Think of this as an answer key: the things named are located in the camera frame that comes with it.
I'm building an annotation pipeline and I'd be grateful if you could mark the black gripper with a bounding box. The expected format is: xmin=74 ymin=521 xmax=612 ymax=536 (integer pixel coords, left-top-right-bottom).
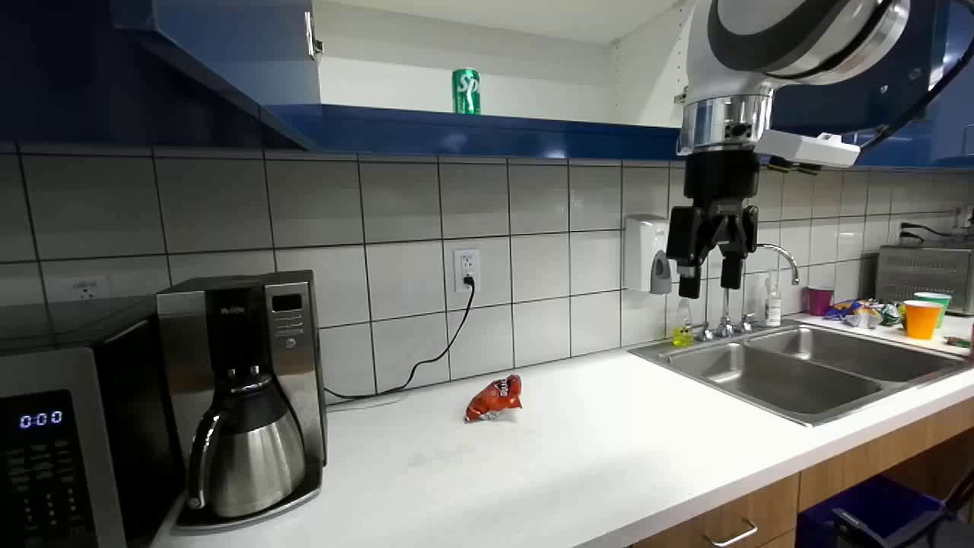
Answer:
xmin=665 ymin=151 xmax=759 ymax=300

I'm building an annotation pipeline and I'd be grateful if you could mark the green soda can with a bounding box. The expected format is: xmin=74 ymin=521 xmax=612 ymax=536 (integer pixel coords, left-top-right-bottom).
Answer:
xmin=451 ymin=68 xmax=480 ymax=117

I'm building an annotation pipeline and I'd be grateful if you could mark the blue upper cupboard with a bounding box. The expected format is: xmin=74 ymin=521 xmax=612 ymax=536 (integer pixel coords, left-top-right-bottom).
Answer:
xmin=107 ymin=0 xmax=974 ymax=171

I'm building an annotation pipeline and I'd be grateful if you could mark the chrome gooseneck faucet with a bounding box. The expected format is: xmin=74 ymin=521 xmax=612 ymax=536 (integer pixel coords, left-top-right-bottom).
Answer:
xmin=691 ymin=240 xmax=804 ymax=345

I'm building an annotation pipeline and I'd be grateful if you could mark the white soap dispenser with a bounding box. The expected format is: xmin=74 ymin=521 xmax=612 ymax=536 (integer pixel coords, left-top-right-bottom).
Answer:
xmin=624 ymin=215 xmax=675 ymax=296

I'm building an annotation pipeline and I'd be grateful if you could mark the yellow dish soap bottle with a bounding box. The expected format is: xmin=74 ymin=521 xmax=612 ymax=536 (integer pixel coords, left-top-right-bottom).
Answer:
xmin=665 ymin=300 xmax=696 ymax=351

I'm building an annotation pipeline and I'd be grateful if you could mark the clear hand soap bottle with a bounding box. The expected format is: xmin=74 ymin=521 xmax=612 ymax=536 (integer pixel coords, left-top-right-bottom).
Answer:
xmin=763 ymin=277 xmax=783 ymax=327

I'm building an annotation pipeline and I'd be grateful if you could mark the purple plastic cup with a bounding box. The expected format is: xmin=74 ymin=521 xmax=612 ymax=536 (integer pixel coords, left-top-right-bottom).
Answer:
xmin=799 ymin=285 xmax=830 ymax=317

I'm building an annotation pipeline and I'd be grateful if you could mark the stainless steel double sink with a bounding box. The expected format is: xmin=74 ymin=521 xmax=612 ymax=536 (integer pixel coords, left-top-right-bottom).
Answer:
xmin=639 ymin=327 xmax=967 ymax=426

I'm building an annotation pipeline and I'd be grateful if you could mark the steel appliance on counter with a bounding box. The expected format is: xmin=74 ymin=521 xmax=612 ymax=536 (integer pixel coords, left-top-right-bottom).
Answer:
xmin=876 ymin=247 xmax=974 ymax=314

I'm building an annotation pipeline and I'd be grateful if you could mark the orange plastic cup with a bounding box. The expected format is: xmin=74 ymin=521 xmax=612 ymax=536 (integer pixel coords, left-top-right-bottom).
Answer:
xmin=900 ymin=301 xmax=943 ymax=341

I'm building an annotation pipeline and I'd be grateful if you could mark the green plastic cup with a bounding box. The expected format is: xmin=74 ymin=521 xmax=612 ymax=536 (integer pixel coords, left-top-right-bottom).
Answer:
xmin=913 ymin=294 xmax=954 ymax=311

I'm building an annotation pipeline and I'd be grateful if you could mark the red snack packet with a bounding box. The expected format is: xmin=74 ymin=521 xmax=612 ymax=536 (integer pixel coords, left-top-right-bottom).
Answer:
xmin=463 ymin=375 xmax=522 ymax=422

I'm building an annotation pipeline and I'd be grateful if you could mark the blue chair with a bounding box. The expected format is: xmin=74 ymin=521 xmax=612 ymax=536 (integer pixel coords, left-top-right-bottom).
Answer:
xmin=796 ymin=475 xmax=974 ymax=548

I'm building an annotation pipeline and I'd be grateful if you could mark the black steel coffee maker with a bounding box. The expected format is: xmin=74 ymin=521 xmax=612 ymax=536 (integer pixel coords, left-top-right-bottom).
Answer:
xmin=156 ymin=271 xmax=327 ymax=533

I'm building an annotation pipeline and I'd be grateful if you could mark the steel coffee carafe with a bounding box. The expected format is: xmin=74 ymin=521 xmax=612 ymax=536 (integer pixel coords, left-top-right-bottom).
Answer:
xmin=188 ymin=366 xmax=303 ymax=521

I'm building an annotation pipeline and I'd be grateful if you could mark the black microwave oven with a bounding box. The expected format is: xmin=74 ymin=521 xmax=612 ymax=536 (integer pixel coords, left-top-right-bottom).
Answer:
xmin=0 ymin=311 xmax=184 ymax=548

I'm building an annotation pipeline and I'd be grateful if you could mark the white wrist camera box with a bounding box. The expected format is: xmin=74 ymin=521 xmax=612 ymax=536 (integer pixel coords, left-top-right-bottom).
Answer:
xmin=755 ymin=132 xmax=861 ymax=169

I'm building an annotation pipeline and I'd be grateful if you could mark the black power cable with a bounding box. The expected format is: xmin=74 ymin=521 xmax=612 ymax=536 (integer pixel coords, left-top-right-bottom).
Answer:
xmin=320 ymin=274 xmax=480 ymax=405

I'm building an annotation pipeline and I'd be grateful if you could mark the white wall outlet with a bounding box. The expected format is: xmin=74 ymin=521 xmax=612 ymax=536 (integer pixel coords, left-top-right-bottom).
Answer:
xmin=453 ymin=251 xmax=480 ymax=285

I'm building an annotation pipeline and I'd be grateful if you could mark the wooden drawer with handle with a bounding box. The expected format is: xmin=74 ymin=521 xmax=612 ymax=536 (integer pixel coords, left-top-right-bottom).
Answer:
xmin=634 ymin=478 xmax=796 ymax=548

